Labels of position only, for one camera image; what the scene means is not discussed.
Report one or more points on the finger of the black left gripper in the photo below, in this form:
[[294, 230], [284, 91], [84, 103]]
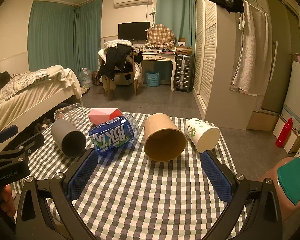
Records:
[[8, 133], [28, 146]]

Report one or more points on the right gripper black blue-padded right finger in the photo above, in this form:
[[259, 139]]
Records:
[[263, 219]]

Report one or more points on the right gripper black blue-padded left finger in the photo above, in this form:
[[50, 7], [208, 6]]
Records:
[[34, 220]]

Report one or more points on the brown paper cup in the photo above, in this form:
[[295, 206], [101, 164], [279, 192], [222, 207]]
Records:
[[163, 140]]

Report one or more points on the grey cup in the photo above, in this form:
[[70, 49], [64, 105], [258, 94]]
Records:
[[68, 138]]

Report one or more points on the white printed paper cup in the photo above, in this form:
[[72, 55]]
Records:
[[204, 136]]

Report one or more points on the person's hand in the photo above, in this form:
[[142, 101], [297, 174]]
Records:
[[7, 201]]

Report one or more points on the bed with beige bedding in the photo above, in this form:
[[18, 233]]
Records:
[[29, 95]]

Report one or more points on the clear plastic container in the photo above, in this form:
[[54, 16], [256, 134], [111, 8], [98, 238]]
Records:
[[73, 113]]

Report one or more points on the brown stool green cushion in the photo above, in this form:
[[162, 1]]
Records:
[[286, 178]]

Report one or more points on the black item on bed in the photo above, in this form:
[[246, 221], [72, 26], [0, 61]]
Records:
[[4, 79]]

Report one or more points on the pink red box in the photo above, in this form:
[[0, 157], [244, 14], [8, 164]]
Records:
[[100, 115]]

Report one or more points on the large water jug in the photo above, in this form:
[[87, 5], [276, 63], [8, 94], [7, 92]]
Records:
[[85, 77]]

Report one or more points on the blue drink can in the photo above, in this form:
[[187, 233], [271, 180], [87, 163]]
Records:
[[114, 133]]

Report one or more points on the red water bottle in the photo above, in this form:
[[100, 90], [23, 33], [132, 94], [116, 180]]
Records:
[[286, 130]]

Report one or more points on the checkered tablecloth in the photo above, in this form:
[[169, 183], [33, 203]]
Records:
[[130, 196]]

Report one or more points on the teal curtain left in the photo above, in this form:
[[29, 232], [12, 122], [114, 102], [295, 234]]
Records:
[[61, 34]]

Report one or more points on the teal curtain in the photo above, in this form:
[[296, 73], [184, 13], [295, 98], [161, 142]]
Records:
[[61, 34], [179, 16]]

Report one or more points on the chair piled with clothes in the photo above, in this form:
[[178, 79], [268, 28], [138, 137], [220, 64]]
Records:
[[119, 57]]

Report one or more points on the blue laundry basket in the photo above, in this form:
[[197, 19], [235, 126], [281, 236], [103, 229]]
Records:
[[152, 79]]

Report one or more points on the hanging beige towel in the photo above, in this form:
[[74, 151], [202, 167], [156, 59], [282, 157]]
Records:
[[254, 62]]

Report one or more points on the black monitor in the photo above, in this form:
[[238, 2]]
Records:
[[133, 31]]

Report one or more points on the dark ribbed suitcase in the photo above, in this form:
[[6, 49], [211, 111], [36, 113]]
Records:
[[183, 78]]

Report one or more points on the white desk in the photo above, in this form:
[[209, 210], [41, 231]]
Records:
[[164, 58]]

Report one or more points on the plaid blanket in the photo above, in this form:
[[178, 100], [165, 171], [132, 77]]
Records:
[[160, 36]]

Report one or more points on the brown cardboard box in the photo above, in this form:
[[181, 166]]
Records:
[[182, 50]]

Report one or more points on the white louvered wardrobe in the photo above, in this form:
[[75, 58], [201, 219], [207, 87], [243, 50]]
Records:
[[214, 60]]

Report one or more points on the teal curtain right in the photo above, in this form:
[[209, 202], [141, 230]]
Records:
[[179, 16]]

